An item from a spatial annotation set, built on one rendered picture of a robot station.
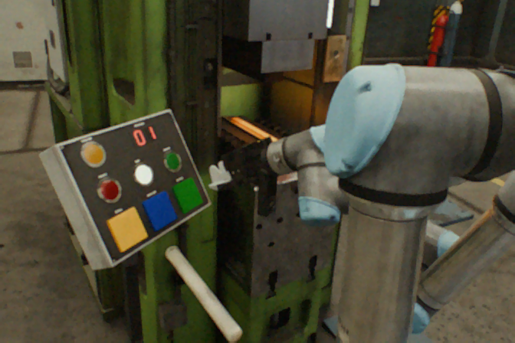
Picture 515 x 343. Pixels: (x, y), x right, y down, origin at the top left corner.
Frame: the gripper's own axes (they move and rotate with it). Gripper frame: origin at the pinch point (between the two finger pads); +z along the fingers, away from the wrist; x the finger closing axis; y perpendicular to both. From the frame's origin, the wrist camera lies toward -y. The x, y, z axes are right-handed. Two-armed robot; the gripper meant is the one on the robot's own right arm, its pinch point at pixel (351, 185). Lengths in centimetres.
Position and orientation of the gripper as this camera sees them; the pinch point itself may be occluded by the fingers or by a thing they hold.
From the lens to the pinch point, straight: 125.0
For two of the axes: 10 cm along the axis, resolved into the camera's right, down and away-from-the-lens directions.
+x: 8.3, -1.7, 5.3
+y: -0.5, 9.2, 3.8
